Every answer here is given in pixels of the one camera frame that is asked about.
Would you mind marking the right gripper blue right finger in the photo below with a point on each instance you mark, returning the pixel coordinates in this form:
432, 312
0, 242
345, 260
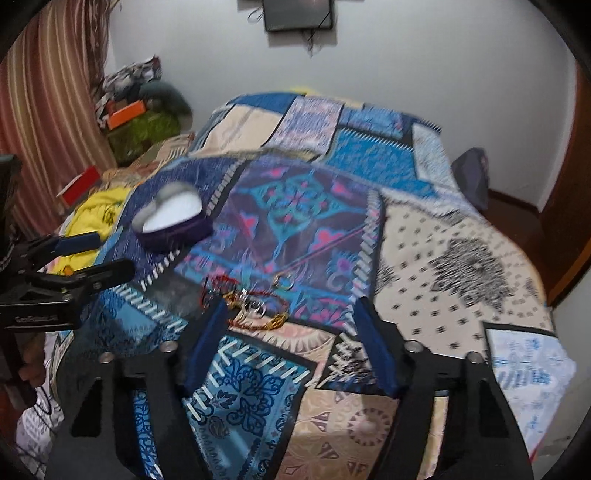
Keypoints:
381, 359

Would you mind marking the grey green plush toy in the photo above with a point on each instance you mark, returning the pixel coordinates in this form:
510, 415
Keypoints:
162, 96

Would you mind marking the purple heart jewelry box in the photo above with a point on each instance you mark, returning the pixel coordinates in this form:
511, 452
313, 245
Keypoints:
175, 218

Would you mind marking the silver charm pendant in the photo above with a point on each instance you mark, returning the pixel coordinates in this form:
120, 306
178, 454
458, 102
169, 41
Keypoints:
250, 305

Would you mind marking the patchwork patterned bedspread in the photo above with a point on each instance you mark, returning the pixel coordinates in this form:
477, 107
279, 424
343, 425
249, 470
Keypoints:
315, 202

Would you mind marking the red box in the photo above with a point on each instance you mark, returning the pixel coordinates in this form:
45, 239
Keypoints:
79, 186

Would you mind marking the yellow cartoon blanket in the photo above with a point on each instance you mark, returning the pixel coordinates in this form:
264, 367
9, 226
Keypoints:
97, 214

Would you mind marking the dark grey bag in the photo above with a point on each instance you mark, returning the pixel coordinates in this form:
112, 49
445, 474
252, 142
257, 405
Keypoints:
472, 176

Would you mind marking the wall mounted black television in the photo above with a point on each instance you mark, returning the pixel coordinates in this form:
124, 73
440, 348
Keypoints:
293, 15

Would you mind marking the orange box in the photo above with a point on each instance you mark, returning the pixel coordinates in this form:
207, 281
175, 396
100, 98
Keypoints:
121, 116

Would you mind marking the green patterned bag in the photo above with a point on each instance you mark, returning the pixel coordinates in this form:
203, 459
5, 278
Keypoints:
132, 139

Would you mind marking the striped brown curtain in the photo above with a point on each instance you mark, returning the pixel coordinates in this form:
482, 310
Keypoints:
50, 83

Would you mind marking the brown wooden door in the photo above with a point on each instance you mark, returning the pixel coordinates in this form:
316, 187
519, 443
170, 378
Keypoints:
566, 216

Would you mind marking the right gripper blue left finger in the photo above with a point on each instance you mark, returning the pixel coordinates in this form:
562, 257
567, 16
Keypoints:
203, 342

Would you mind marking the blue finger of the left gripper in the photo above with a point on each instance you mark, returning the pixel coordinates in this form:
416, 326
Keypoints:
92, 279
52, 246

